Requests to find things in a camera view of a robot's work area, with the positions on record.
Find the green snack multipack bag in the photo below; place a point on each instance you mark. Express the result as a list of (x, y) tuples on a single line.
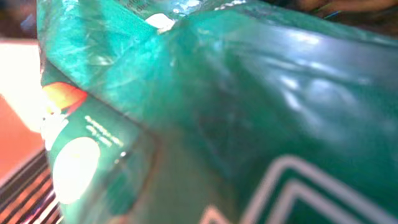
[(216, 112)]

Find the red spaghetti packet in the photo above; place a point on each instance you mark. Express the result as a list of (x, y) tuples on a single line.
[(27, 194)]

